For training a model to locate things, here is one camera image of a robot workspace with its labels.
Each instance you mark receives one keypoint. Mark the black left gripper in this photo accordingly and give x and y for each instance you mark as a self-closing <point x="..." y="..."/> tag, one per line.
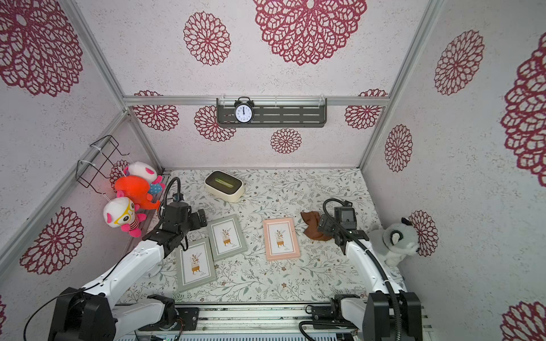
<point x="197" y="223"/>

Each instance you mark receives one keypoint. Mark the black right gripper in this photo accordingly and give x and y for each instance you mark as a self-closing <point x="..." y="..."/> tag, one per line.
<point x="326" y="226"/>

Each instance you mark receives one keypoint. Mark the brown cloth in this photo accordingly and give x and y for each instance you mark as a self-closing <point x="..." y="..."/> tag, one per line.
<point x="312" y="219"/>

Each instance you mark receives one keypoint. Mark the green picture frame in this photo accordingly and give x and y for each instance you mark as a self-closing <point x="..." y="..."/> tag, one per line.
<point x="195" y="265"/>
<point x="226" y="237"/>

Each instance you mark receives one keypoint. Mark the pink picture frame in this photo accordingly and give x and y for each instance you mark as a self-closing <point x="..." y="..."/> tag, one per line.
<point x="280" y="239"/>

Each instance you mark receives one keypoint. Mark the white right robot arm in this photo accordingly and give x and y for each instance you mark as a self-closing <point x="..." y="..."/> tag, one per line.
<point x="390" y="312"/>

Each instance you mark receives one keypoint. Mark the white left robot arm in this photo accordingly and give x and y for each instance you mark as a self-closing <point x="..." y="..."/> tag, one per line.
<point x="92" y="312"/>

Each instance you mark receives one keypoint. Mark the orange plush toy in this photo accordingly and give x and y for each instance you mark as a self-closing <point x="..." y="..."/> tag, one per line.
<point x="137" y="190"/>

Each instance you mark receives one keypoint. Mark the grey husky plush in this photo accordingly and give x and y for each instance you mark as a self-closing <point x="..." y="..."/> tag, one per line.
<point x="394" y="243"/>

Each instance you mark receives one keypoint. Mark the cream tissue box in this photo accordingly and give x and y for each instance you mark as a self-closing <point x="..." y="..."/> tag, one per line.
<point x="225" y="186"/>

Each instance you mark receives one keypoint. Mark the white plush with glasses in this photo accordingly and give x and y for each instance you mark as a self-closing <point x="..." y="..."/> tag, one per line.
<point x="122" y="213"/>

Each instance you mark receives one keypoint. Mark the white pink plush toy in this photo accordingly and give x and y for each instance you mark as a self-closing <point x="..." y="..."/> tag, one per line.
<point x="144" y="171"/>

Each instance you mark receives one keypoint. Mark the black alarm clock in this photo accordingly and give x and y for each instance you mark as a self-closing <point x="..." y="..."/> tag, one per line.
<point x="244" y="110"/>

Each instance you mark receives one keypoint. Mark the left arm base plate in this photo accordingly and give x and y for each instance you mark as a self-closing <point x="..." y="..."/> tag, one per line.
<point x="183" y="319"/>

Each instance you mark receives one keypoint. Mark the black wire basket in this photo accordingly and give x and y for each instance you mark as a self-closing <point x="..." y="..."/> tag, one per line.
<point x="101" y="164"/>

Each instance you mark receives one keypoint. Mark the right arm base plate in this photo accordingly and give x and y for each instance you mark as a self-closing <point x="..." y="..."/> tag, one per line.
<point x="322" y="313"/>

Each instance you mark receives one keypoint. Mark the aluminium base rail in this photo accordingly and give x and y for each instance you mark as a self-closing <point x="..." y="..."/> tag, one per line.
<point x="241" y="319"/>

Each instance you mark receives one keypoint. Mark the grey wall shelf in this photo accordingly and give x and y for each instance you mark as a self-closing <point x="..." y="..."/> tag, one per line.
<point x="277" y="115"/>

